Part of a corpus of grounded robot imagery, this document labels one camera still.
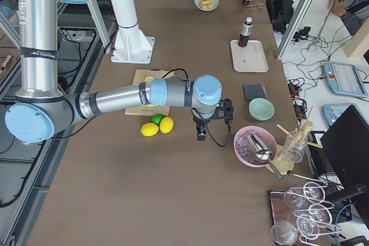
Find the clear glass on stand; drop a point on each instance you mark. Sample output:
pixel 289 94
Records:
pixel 294 146

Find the steel ice scoop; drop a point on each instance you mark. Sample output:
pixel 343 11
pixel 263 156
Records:
pixel 261 152

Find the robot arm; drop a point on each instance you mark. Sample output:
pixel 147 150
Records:
pixel 42 110

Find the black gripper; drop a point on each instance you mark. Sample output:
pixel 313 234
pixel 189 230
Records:
pixel 199 120

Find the cream rabbit serving tray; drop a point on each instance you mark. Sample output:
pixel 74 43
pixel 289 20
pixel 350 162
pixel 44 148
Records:
pixel 249 59

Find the dark grey folded cloth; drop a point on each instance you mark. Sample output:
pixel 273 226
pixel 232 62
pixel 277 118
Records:
pixel 254 91

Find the whole lemon front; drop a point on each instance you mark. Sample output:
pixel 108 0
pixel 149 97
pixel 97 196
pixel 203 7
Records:
pixel 149 129

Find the wooden cutting board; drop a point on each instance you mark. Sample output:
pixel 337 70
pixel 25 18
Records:
pixel 150 109

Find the mint green bowl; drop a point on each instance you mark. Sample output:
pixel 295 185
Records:
pixel 261 109

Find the black monitor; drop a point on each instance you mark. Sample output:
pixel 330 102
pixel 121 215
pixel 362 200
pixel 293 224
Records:
pixel 346 146

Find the halved lemon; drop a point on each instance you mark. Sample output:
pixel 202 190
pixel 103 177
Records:
pixel 149 79

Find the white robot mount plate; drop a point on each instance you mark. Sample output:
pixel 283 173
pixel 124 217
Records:
pixel 132 46

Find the green lime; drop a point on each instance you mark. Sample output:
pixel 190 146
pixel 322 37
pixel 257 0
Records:
pixel 157 118

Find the wine glass rack tray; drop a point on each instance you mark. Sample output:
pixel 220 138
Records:
pixel 301 215

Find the pink ice bowl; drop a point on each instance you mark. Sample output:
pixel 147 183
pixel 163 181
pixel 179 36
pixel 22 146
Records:
pixel 242 149

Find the whole lemon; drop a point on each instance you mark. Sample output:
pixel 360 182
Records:
pixel 149 129
pixel 166 125

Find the dark tea bottle on tray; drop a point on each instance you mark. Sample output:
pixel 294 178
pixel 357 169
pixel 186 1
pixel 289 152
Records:
pixel 245 32

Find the blue teach pendant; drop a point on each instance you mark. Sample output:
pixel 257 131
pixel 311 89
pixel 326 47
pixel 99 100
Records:
pixel 344 79
pixel 332 112

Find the whole lemon rear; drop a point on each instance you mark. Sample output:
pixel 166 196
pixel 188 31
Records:
pixel 166 125

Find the glazed twisted ring donut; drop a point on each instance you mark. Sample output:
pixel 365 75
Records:
pixel 206 4

